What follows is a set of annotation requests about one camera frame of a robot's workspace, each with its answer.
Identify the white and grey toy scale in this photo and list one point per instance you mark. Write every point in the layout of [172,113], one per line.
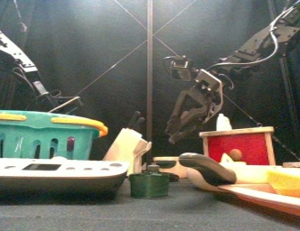
[55,174]

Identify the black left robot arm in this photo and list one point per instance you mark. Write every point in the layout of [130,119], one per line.
[15,64]

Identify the small dark green jar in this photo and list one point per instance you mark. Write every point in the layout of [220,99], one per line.
[149,185]

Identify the yellow sponge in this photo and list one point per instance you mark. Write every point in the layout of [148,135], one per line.
[287,182]

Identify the slanted metal frame strut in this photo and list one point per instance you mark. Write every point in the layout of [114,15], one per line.
[289,99]

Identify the small wooden cup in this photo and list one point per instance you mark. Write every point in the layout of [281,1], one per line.
[170,165]

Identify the round wooden knob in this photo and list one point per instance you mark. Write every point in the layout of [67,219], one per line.
[236,154]

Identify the grey computer mouse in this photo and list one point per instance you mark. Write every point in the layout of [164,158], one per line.
[209,168]

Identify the red wooden box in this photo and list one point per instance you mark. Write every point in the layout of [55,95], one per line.
[245,145]

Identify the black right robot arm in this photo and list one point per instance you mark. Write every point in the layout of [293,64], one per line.
[273,33]

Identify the wooden tray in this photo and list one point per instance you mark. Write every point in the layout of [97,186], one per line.
[269,200]

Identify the cream wooden toy piece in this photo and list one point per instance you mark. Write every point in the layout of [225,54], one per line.
[249,174]

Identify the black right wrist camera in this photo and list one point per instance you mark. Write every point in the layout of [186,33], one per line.
[180,68]

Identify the vertical metal frame pole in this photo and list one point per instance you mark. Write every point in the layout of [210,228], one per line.
[149,75]

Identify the small white bottle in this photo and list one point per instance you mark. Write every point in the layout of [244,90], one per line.
[223,122]

